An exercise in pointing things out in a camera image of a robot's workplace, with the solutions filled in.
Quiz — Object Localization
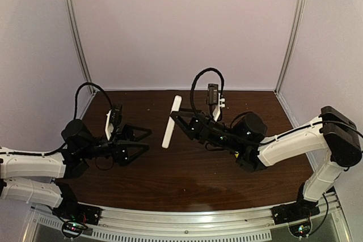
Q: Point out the black camera cable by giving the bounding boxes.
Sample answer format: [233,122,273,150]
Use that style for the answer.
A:
[189,68,226,115]
[73,82,114,121]

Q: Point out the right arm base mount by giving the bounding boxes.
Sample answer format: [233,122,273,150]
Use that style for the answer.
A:
[271,200,320,239]

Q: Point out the left black camera cable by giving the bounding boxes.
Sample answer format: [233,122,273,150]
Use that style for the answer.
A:
[73,82,114,121]

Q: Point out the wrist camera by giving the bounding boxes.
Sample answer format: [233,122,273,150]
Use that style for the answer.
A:
[105,104,123,140]
[206,83,225,121]

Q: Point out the aluminium front rail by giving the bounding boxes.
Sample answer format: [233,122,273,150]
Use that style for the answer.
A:
[20,192,353,241]

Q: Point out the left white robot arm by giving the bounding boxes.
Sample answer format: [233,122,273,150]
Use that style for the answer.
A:
[1,119,152,209]

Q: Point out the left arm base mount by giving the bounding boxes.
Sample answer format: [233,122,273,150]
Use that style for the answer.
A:
[49,203,103,240]

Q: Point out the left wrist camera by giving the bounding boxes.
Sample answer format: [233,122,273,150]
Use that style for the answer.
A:
[105,104,123,140]

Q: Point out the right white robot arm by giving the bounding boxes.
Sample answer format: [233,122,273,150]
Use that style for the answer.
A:
[161,106,362,207]

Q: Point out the left aluminium corner post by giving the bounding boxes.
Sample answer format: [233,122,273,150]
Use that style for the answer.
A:
[65,0,92,82]

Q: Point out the white remote control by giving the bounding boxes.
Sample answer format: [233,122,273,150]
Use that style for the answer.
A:
[162,95,182,148]

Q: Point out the right black camera cable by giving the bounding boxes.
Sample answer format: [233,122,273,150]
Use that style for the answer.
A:
[189,68,226,115]

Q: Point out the right aluminium corner post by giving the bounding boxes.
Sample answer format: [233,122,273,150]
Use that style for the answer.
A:
[275,0,306,95]

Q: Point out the aluminium corner post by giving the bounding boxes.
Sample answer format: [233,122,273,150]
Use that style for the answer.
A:
[275,0,306,95]
[65,0,92,82]

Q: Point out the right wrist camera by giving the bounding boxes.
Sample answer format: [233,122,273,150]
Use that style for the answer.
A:
[206,83,225,121]

